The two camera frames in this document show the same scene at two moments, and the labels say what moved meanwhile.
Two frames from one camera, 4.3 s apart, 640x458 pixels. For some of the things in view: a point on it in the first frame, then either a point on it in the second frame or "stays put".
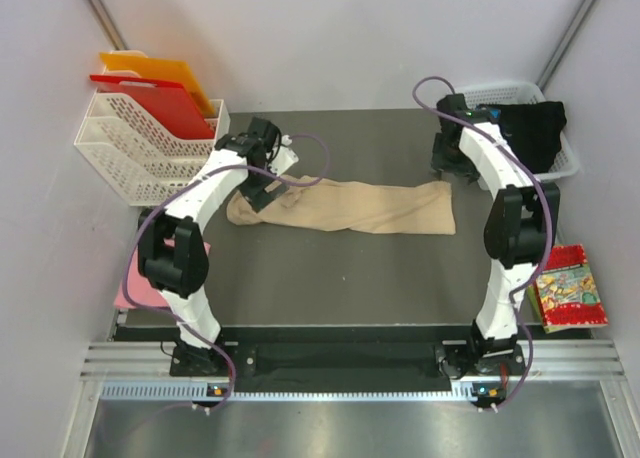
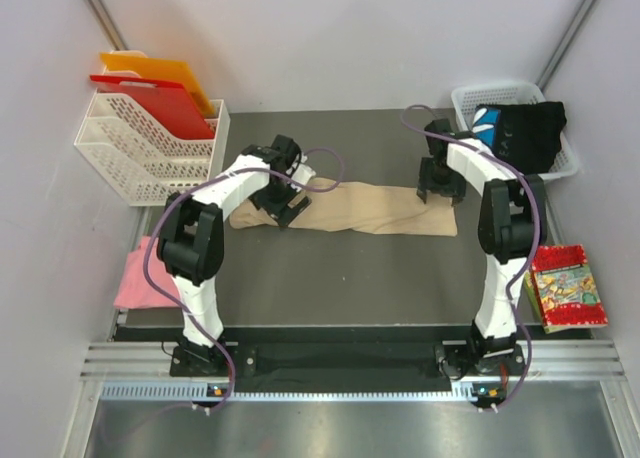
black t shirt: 535,131 stays put
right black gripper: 439,164 -> 427,184
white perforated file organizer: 142,160 stays put
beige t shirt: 316,205 stays put
